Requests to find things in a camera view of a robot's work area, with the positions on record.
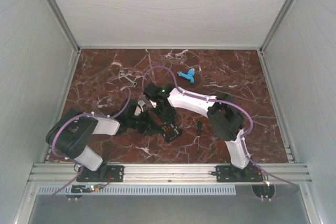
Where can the aluminium front rail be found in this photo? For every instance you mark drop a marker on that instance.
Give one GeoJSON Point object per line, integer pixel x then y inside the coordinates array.
{"type": "Point", "coordinates": [164, 174]}

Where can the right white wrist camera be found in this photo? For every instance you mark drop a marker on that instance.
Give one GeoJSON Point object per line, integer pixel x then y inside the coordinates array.
{"type": "Point", "coordinates": [154, 104]}

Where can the black fuse box base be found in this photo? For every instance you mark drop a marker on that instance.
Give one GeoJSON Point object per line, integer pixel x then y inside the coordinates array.
{"type": "Point", "coordinates": [170, 132]}

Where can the blue glue gun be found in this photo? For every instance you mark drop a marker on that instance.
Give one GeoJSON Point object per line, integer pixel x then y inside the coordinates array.
{"type": "Point", "coordinates": [189, 75]}

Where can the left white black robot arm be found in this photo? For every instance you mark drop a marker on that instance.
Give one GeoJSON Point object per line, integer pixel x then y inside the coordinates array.
{"type": "Point", "coordinates": [71, 135]}

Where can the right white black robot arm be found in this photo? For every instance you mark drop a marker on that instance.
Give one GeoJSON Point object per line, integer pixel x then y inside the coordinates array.
{"type": "Point", "coordinates": [226, 118]}

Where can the yellow black handle screwdriver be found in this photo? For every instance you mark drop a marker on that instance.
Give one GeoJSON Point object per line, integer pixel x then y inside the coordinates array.
{"type": "Point", "coordinates": [199, 131]}

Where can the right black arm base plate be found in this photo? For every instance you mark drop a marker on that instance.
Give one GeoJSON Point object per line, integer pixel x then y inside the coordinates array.
{"type": "Point", "coordinates": [226, 174]}

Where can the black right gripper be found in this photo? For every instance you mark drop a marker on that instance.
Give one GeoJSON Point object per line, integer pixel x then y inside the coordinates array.
{"type": "Point", "coordinates": [171, 118]}

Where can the silver ratchet wrench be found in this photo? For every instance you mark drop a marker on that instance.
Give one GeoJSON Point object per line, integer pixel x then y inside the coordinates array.
{"type": "Point", "coordinates": [133, 82]}

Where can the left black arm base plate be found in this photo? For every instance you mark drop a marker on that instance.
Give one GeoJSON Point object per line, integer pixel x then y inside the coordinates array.
{"type": "Point", "coordinates": [112, 173]}

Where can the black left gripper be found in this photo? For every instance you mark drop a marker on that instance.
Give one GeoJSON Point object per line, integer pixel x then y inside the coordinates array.
{"type": "Point", "coordinates": [145, 115]}

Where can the clear plastic fuse box lid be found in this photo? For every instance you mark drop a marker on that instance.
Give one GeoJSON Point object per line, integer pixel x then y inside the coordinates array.
{"type": "Point", "coordinates": [143, 101]}

